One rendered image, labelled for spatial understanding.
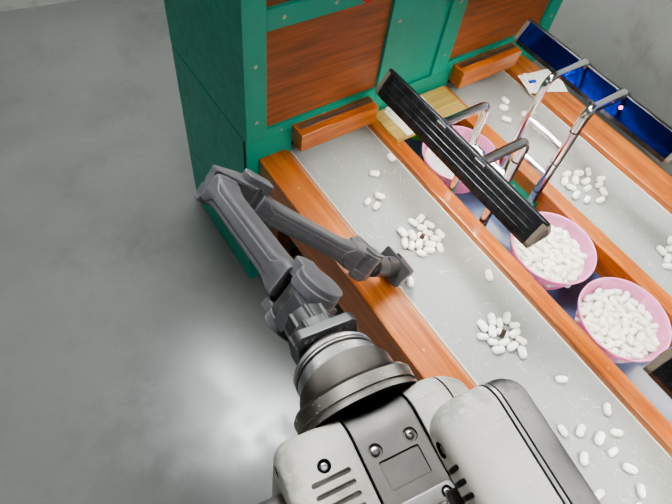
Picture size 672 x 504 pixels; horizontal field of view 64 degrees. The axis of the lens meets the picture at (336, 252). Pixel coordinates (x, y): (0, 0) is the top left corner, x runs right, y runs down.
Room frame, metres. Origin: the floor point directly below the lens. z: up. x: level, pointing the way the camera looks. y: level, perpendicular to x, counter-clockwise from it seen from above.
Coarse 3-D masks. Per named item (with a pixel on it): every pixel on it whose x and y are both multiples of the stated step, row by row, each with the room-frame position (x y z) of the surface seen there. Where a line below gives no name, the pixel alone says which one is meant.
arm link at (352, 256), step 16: (256, 176) 0.73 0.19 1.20; (256, 208) 0.68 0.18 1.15; (272, 208) 0.70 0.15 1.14; (288, 208) 0.74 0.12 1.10; (272, 224) 0.68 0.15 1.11; (288, 224) 0.69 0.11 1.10; (304, 224) 0.71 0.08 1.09; (304, 240) 0.69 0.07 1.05; (320, 240) 0.71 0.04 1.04; (336, 240) 0.73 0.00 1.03; (352, 240) 0.77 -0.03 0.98; (336, 256) 0.71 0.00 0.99; (352, 256) 0.72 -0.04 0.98; (368, 256) 0.74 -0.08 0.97; (352, 272) 0.70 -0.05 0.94; (368, 272) 0.72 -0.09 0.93
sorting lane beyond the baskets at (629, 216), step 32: (480, 96) 1.72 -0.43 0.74; (512, 96) 1.75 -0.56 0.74; (512, 128) 1.57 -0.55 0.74; (544, 160) 1.44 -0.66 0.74; (576, 160) 1.47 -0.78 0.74; (608, 192) 1.34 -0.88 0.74; (640, 192) 1.37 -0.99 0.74; (608, 224) 1.20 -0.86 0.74; (640, 224) 1.22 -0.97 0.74; (640, 256) 1.09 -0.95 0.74
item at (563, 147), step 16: (576, 64) 1.44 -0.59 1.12; (544, 80) 1.37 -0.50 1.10; (608, 96) 1.32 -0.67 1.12; (624, 96) 1.35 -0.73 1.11; (528, 112) 1.37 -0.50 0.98; (592, 112) 1.26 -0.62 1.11; (544, 128) 1.32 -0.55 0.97; (576, 128) 1.25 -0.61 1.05; (560, 144) 1.27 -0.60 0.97; (528, 160) 1.31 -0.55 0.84; (560, 160) 1.25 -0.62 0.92; (544, 176) 1.25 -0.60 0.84
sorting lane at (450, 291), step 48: (336, 144) 1.32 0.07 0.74; (336, 192) 1.11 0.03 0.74; (384, 192) 1.15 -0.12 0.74; (384, 240) 0.96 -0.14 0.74; (432, 288) 0.83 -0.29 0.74; (480, 288) 0.86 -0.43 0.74; (528, 336) 0.73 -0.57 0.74; (528, 384) 0.59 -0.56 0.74; (576, 384) 0.62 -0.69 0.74; (624, 432) 0.51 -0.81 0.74; (624, 480) 0.39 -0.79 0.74
